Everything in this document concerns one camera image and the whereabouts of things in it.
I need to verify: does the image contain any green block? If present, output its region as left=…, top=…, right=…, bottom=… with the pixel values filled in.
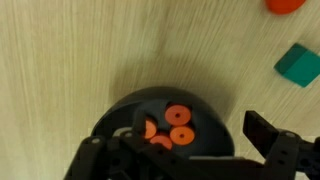
left=273, top=42, right=320, bottom=89

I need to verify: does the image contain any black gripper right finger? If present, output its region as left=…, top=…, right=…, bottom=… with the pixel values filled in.
left=242, top=110, right=320, bottom=180

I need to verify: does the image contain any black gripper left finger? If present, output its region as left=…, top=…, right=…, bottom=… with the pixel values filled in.
left=63, top=109, right=188, bottom=180

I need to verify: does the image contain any black bowl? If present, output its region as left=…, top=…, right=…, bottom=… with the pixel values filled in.
left=90, top=86, right=235, bottom=159

